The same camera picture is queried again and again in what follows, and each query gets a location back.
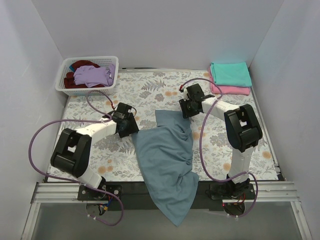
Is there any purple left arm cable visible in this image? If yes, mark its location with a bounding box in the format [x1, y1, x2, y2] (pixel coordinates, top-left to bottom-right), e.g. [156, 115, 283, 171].
[28, 90, 125, 227]

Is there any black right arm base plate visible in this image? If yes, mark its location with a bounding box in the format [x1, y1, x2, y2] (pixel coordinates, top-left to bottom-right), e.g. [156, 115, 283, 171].
[205, 181, 256, 200]

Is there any folded teal t-shirt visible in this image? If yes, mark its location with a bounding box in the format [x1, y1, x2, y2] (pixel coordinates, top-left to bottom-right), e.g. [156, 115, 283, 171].
[210, 62, 252, 88]

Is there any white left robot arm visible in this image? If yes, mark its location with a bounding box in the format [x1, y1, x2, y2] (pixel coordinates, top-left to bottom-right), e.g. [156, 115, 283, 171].
[50, 102, 139, 189]

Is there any folded pink t-shirt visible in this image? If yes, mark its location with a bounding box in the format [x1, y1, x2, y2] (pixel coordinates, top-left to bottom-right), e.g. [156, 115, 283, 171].
[208, 66, 251, 96]

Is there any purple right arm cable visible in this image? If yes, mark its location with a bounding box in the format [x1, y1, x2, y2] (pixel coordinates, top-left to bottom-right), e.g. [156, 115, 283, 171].
[178, 77, 259, 219]

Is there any dark red garment in basket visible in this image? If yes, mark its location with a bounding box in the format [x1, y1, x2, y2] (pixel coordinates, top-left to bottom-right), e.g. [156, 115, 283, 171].
[64, 60, 102, 89]

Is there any blue-grey t-shirt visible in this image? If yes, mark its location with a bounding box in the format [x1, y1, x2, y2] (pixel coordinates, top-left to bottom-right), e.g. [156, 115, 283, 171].
[132, 110, 199, 227]

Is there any white plastic laundry basket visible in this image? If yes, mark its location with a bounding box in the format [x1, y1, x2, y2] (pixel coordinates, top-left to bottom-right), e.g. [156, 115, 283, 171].
[55, 56, 119, 96]

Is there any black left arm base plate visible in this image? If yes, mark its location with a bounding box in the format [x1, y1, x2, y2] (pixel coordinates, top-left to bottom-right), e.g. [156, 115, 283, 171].
[77, 184, 122, 201]

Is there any aluminium front frame rail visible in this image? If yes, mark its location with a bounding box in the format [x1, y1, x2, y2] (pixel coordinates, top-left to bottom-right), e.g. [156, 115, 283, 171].
[31, 181, 300, 204]

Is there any lilac t-shirt in basket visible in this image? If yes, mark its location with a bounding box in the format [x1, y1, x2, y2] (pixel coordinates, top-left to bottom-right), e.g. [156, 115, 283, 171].
[73, 64, 116, 88]

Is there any floral patterned table mat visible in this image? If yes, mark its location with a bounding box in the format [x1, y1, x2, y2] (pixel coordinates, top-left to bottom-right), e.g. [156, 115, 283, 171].
[44, 70, 282, 183]

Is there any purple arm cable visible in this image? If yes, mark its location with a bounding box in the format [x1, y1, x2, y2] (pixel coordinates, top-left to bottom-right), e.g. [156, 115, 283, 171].
[178, 77, 259, 219]
[28, 90, 125, 227]

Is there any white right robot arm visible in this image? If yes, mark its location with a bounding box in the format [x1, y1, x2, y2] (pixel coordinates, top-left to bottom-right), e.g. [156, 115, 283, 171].
[179, 83, 263, 186]

